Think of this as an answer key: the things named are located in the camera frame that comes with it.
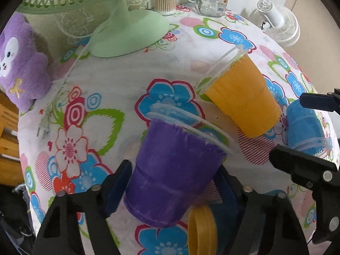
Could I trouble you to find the purple plastic cup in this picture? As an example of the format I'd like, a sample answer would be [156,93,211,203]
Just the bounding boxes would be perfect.
[124,103,232,228]

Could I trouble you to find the blue plastic cup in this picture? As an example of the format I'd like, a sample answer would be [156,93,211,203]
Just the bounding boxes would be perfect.
[286,100,330,157]

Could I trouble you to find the dark teal cup yellow rim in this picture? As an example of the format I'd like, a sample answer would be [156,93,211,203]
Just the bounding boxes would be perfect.
[187,184,239,254]

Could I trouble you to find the orange plastic cup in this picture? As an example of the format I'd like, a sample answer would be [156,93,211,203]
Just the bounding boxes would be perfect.
[198,45,281,138]

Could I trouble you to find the black clothes pile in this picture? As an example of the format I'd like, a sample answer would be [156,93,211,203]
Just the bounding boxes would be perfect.
[1,184,36,254]

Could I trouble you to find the wooden chair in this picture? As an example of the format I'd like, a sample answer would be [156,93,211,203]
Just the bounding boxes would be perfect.
[0,92,24,187]

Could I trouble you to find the white floor fan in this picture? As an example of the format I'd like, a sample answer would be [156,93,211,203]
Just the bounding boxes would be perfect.
[255,0,301,48]

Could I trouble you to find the purple plush bunny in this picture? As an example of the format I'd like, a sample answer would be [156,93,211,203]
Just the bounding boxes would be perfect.
[1,12,51,112]

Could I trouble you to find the cotton swab container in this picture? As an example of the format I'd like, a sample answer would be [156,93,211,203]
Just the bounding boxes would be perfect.
[150,0,177,16]

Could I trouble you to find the green desk fan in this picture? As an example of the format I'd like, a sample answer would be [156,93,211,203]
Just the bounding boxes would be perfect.
[17,0,169,58]

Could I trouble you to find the white fan power cable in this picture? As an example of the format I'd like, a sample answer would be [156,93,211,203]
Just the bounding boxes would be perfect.
[37,0,126,139]

